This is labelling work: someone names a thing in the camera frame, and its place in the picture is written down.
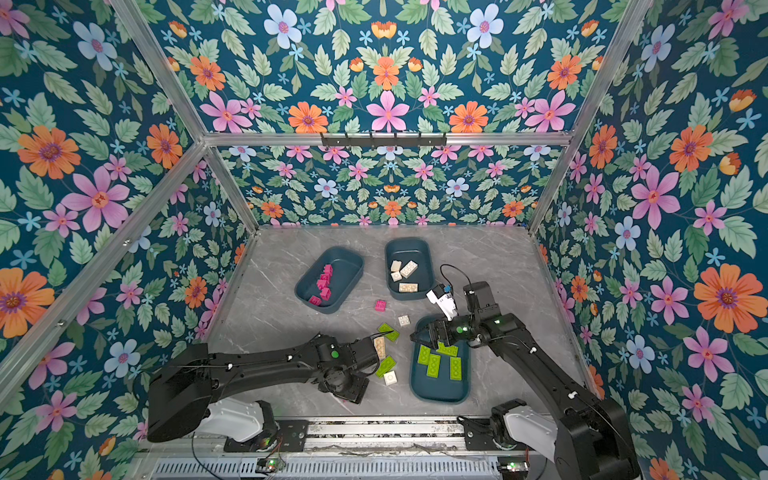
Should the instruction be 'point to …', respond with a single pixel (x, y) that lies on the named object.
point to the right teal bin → (442, 375)
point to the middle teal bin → (405, 249)
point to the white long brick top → (406, 287)
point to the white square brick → (395, 266)
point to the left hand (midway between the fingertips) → (358, 394)
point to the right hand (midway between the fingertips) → (422, 331)
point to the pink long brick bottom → (325, 293)
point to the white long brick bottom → (408, 270)
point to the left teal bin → (347, 267)
